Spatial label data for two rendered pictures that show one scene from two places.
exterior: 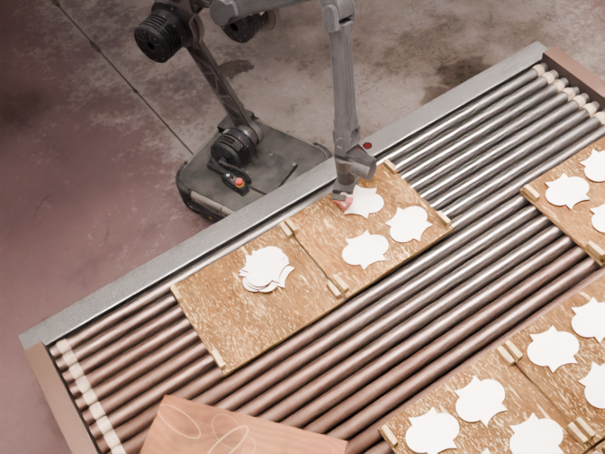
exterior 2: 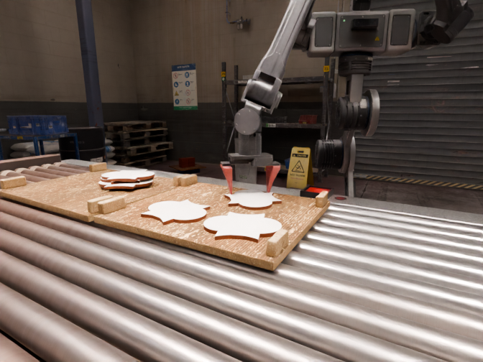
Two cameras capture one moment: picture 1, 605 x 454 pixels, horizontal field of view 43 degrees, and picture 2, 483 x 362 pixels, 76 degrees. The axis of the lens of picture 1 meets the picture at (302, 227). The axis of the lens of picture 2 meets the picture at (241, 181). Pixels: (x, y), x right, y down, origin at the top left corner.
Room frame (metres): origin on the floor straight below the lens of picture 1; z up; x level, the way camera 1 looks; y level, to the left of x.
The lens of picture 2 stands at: (1.08, -0.77, 1.16)
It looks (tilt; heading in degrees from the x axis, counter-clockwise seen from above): 13 degrees down; 55
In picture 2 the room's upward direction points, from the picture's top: straight up
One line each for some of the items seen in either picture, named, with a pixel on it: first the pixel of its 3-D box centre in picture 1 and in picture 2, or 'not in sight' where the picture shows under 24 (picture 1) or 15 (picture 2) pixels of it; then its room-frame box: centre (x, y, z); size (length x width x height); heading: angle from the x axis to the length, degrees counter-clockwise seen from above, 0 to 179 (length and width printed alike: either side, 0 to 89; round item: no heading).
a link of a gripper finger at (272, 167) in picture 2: not in sight; (263, 174); (1.56, -0.18, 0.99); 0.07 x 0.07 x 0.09; 66
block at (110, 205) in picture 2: (340, 284); (112, 205); (1.21, -0.08, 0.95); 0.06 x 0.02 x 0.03; 26
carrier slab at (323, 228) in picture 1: (366, 226); (221, 210); (1.42, -0.20, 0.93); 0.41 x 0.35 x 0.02; 116
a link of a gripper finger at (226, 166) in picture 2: (345, 197); (236, 175); (1.49, -0.15, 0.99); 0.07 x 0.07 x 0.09; 66
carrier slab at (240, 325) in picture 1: (255, 295); (100, 188); (1.23, 0.17, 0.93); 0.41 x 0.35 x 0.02; 115
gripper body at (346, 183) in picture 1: (346, 174); (249, 146); (1.53, -0.16, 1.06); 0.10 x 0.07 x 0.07; 156
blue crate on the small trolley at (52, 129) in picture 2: not in sight; (39, 124); (1.21, 3.57, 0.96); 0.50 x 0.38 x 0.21; 134
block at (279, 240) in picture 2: (443, 218); (278, 242); (1.38, -0.43, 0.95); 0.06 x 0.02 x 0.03; 26
